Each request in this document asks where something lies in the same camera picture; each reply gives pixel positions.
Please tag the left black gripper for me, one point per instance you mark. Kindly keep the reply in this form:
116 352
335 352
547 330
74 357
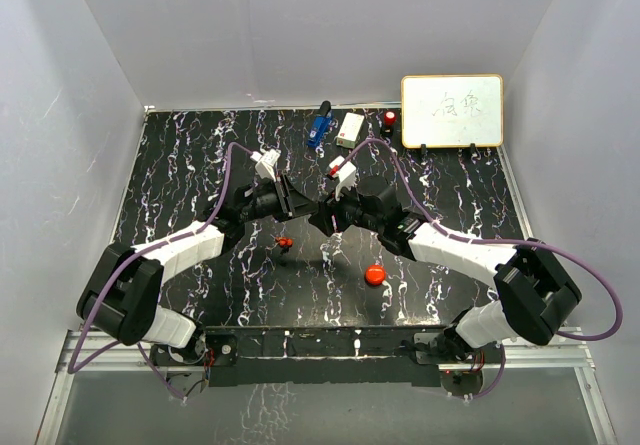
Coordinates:
291 203

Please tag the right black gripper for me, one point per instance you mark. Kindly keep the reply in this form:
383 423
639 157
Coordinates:
325 215

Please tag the black earbud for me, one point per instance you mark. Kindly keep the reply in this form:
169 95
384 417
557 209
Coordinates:
282 258

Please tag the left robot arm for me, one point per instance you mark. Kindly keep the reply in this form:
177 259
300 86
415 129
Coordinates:
121 297

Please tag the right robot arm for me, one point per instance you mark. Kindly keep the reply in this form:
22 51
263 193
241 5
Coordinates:
535 293

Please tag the red round case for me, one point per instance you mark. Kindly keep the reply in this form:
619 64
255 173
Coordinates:
375 275

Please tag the red earbud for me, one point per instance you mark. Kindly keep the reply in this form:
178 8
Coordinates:
284 242

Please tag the blue stapler tool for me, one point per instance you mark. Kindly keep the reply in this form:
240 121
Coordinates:
320 124

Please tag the white rectangular box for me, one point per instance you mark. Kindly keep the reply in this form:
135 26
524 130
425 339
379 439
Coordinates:
349 131

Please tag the red cap black bottle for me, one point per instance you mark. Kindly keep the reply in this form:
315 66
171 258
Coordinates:
389 121

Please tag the white dry-erase board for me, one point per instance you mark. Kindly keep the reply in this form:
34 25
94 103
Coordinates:
452 111

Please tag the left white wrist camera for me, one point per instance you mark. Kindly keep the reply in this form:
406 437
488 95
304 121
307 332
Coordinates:
265 163

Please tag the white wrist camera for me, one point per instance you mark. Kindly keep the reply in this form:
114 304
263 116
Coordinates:
344 174
265 163

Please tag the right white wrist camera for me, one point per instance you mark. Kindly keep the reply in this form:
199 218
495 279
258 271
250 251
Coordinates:
344 174

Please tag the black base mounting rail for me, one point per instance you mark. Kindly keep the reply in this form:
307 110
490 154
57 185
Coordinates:
235 356

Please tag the aluminium frame rail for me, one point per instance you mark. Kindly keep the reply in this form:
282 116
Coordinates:
107 393

